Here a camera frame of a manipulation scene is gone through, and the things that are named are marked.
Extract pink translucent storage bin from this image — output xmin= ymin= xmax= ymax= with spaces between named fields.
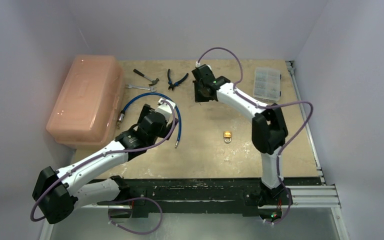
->
xmin=46 ymin=54 xmax=125 ymax=149

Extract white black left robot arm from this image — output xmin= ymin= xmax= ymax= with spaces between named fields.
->
xmin=29 ymin=98 xmax=177 ymax=224

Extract blue handled pliers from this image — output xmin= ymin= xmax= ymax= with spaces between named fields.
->
xmin=166 ymin=68 xmax=190 ymax=91

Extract blue cable lock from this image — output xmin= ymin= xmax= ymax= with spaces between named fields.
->
xmin=118 ymin=92 xmax=183 ymax=149

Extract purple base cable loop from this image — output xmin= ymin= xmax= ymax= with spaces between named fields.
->
xmin=107 ymin=195 xmax=165 ymax=236

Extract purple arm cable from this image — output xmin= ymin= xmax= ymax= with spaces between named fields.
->
xmin=29 ymin=99 xmax=180 ymax=223
xmin=195 ymin=46 xmax=315 ymax=186

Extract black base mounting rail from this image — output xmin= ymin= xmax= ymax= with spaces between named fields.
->
xmin=89 ymin=177 xmax=322 ymax=218

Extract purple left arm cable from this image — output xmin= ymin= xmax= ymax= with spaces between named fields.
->
xmin=29 ymin=99 xmax=180 ymax=223

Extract silver open-end wrench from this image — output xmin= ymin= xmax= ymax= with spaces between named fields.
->
xmin=125 ymin=84 xmax=157 ymax=93

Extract clear plastic organizer box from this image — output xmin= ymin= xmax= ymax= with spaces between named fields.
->
xmin=253 ymin=67 xmax=282 ymax=102

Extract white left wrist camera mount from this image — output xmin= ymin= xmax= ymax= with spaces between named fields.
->
xmin=155 ymin=97 xmax=176 ymax=121

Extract black claw hammer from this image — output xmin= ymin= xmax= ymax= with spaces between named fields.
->
xmin=133 ymin=69 xmax=160 ymax=87

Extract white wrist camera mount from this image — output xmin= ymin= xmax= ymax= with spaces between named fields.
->
xmin=195 ymin=61 xmax=211 ymax=68
xmin=155 ymin=97 xmax=176 ymax=121

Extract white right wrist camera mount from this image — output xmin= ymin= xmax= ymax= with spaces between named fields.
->
xmin=195 ymin=61 xmax=211 ymax=68

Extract brass padlock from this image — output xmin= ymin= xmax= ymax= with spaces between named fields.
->
xmin=223 ymin=131 xmax=232 ymax=144

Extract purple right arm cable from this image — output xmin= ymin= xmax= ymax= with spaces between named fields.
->
xmin=195 ymin=46 xmax=315 ymax=186

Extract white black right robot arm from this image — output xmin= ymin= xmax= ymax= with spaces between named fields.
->
xmin=192 ymin=63 xmax=289 ymax=204

